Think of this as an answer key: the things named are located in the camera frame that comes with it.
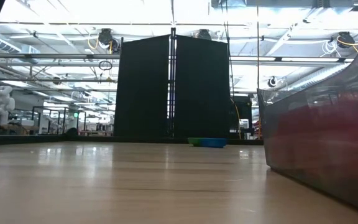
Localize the blue plastic building block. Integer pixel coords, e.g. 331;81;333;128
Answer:
203;138;227;149
199;138;219;147

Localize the black fabric partition panel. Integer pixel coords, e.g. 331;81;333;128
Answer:
174;34;231;139
113;34;171;138

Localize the black cabinet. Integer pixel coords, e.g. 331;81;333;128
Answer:
230;95;254;140

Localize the red shelf clutter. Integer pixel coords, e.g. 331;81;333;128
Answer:
252;118;262;140

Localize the thin vertical metal pole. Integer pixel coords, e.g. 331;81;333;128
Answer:
256;0;260;140

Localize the transparent grey plastic bin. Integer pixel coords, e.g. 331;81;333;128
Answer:
256;9;358;218

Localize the white humanoid robot figure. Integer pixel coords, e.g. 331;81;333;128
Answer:
0;85;16;126

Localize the black partition post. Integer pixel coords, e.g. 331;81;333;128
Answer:
169;27;177;138

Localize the yellow cable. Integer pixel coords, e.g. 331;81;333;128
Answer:
233;99;242;140

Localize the black hanging cable loop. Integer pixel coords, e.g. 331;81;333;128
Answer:
98;60;113;72

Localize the black metal rack frame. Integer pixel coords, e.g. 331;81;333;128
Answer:
31;106;87;136

